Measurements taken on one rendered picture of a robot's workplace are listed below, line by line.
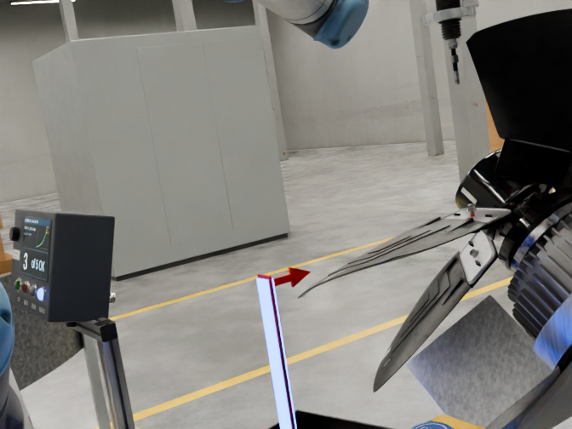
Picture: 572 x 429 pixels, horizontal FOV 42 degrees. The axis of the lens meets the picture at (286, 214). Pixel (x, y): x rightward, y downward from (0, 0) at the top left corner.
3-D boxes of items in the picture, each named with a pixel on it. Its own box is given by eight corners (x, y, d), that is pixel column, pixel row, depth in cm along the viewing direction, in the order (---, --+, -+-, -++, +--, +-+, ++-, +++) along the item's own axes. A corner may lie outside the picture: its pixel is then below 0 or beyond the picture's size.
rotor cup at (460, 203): (553, 258, 113) (494, 203, 120) (603, 186, 104) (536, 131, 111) (490, 282, 105) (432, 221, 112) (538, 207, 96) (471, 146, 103)
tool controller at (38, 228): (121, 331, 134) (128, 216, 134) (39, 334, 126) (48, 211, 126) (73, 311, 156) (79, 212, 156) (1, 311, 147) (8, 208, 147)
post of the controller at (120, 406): (135, 428, 131) (115, 321, 128) (119, 434, 129) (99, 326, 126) (128, 423, 133) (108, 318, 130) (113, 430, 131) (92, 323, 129)
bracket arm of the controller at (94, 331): (118, 338, 128) (115, 321, 128) (102, 343, 126) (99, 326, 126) (73, 317, 148) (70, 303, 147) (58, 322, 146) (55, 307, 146)
